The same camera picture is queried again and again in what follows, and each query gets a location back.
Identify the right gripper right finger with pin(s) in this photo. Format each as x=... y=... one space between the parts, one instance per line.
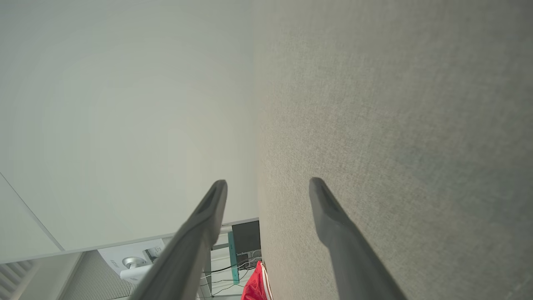
x=349 y=258

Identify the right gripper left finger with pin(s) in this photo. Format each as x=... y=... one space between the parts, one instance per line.
x=187 y=250

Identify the teal shelf board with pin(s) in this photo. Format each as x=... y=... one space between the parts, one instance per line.
x=233 y=258

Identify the white computer monitor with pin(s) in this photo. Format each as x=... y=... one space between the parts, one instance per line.
x=133 y=260

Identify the black computer tower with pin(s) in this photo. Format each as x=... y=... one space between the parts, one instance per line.
x=246 y=236

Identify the red garment in basket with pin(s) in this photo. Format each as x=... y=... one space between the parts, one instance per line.
x=254 y=287

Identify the white slatted blind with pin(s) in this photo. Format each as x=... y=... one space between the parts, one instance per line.
x=14 y=277

